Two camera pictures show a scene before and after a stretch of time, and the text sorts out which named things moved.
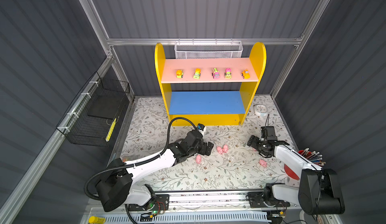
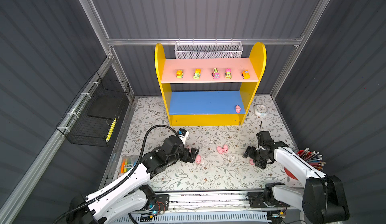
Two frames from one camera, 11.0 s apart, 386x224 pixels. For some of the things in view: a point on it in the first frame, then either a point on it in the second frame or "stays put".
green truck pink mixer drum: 228,73 stays put
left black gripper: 208,148 -> 192,154
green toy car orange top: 197,73 stays put
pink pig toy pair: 219,149 stays put
